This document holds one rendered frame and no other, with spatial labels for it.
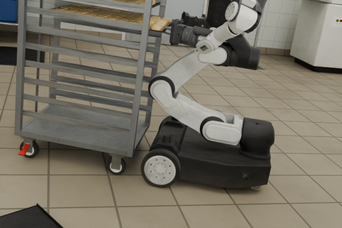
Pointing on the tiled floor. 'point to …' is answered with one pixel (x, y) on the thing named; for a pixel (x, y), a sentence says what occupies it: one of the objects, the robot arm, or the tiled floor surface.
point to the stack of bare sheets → (29, 219)
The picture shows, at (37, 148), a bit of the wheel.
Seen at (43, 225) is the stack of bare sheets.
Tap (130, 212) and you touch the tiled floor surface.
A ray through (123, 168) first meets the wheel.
